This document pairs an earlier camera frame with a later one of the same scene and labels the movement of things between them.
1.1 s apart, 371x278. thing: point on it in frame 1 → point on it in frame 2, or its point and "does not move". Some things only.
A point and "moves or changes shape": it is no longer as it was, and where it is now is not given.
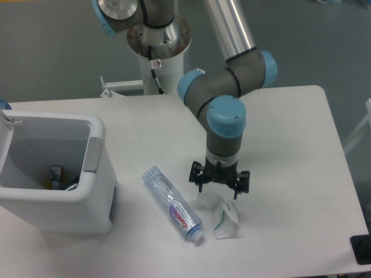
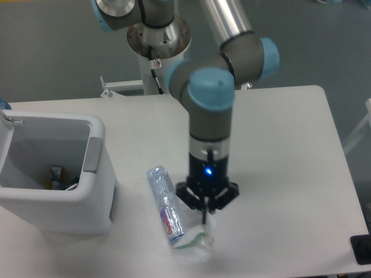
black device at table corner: x=361 y=247 does not move
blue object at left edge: x=4 y=105 does not move
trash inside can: x=58 y=180 does not move
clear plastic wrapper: x=226 y=223 → x=196 y=247
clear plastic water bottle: x=174 y=202 moves or changes shape
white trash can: x=31 y=143 does not move
